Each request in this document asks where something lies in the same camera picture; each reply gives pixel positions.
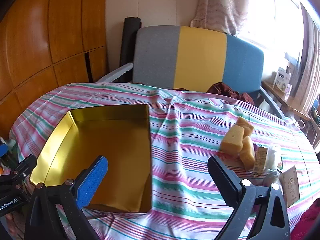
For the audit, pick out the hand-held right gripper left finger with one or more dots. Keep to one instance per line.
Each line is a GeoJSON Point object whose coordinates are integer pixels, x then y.
{"type": "Point", "coordinates": [93, 180]}

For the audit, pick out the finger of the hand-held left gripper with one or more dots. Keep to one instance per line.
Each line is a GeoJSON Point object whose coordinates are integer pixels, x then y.
{"type": "Point", "coordinates": [22, 166]}

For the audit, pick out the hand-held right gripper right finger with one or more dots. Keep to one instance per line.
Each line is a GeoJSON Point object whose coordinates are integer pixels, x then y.
{"type": "Point", "coordinates": [222, 180]}

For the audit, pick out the gold tin box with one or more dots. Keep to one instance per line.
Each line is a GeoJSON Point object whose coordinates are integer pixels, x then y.
{"type": "Point", "coordinates": [120, 150]}

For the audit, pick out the yellow sponge with holes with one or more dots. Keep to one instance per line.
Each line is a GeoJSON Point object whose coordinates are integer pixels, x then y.
{"type": "Point", "coordinates": [232, 140]}

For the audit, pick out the white fluffy ball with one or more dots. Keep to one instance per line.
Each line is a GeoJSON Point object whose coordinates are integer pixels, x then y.
{"type": "Point", "coordinates": [273, 155]}

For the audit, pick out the tall white carton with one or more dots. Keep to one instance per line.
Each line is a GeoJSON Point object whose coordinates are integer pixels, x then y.
{"type": "Point", "coordinates": [290, 187]}

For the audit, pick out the striped tablecloth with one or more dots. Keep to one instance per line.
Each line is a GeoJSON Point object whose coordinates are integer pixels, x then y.
{"type": "Point", "coordinates": [187, 142]}

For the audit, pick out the dark red cloth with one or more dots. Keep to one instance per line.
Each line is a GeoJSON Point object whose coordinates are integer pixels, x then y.
{"type": "Point", "coordinates": [222, 90]}

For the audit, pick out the red blanket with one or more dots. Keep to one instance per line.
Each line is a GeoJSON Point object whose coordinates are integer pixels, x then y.
{"type": "Point", "coordinates": [307, 222]}

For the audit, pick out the wooden side shelf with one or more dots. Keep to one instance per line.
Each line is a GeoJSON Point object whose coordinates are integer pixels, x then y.
{"type": "Point", "coordinates": [287, 102]}

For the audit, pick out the white box with blue label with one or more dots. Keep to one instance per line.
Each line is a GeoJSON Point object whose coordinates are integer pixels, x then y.
{"type": "Point", "coordinates": [282, 78]}

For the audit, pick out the wooden wardrobe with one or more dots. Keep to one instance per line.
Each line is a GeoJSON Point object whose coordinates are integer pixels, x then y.
{"type": "Point", "coordinates": [37, 42]}

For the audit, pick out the grey yellow blue chair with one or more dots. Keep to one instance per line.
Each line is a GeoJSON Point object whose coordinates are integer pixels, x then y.
{"type": "Point", "coordinates": [200, 55]}

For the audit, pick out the striped window curtain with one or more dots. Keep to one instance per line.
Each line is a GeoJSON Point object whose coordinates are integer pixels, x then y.
{"type": "Point", "coordinates": [308, 67]}

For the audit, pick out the pink patterned curtain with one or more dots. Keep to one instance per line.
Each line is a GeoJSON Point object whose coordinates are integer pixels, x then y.
{"type": "Point", "coordinates": [220, 5]}

